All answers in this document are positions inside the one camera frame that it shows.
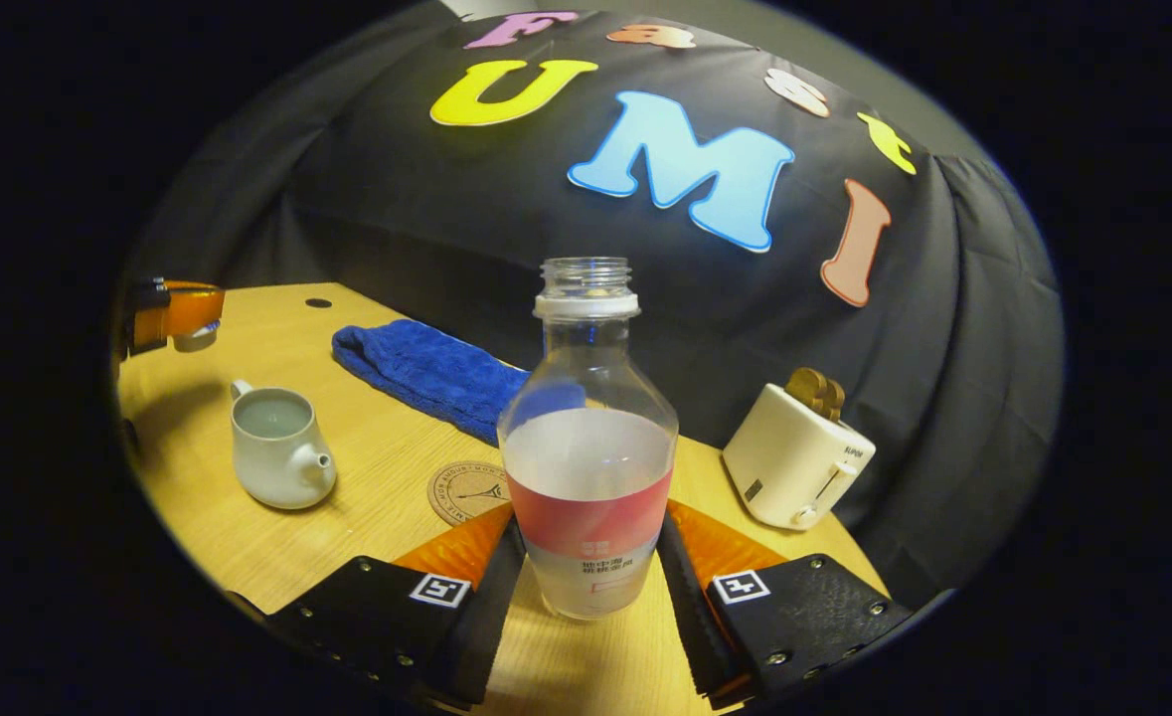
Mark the black backdrop cloth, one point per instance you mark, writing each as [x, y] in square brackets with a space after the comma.
[446, 229]

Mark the blue towel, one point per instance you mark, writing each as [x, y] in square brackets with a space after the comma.
[426, 373]

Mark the round cork coaster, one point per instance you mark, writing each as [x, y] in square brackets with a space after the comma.
[466, 492]

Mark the white toaster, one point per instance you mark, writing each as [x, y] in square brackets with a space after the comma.
[789, 462]

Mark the white ceramic teacup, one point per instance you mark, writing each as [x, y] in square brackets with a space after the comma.
[272, 462]

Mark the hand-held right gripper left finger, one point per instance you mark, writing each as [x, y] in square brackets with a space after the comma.
[481, 622]

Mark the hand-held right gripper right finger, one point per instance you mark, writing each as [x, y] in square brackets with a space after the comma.
[697, 617]

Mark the clear plastic water bottle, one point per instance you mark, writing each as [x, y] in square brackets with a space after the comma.
[588, 497]

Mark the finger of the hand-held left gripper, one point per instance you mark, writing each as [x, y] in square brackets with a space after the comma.
[188, 303]

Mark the brown bread slice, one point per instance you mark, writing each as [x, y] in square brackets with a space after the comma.
[832, 400]
[804, 386]

